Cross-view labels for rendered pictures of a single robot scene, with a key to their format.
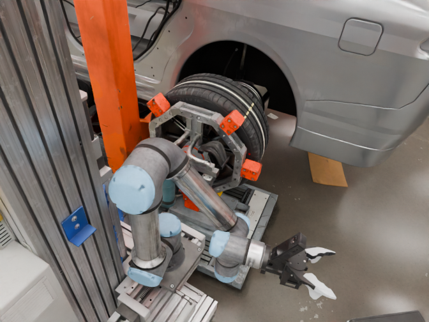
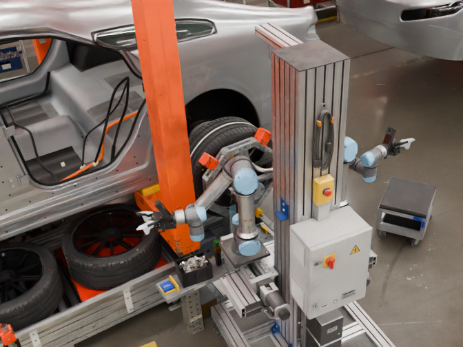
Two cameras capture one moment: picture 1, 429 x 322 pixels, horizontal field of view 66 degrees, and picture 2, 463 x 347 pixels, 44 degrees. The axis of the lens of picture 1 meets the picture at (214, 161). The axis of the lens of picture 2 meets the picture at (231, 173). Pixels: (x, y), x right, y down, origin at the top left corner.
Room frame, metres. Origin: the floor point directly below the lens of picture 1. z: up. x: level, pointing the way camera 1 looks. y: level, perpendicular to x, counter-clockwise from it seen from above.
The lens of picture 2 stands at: (-0.59, 2.51, 3.04)
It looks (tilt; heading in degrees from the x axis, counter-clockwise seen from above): 35 degrees down; 310
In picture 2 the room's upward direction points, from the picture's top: 4 degrees counter-clockwise
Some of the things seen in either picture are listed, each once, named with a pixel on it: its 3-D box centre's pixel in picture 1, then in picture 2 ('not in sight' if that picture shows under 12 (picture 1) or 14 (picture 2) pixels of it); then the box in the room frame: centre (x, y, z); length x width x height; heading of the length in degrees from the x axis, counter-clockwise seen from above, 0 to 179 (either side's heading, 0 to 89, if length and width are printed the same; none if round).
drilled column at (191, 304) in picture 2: not in sight; (191, 306); (1.33, 0.72, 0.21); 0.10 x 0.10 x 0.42; 69
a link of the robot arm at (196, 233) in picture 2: not in sight; (196, 228); (1.04, 0.87, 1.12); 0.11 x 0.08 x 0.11; 138
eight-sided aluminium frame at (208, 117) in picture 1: (195, 151); (241, 179); (1.34, 0.10, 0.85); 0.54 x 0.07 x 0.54; 69
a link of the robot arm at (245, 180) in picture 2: not in sight; (246, 210); (0.85, 0.69, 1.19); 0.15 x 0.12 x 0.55; 138
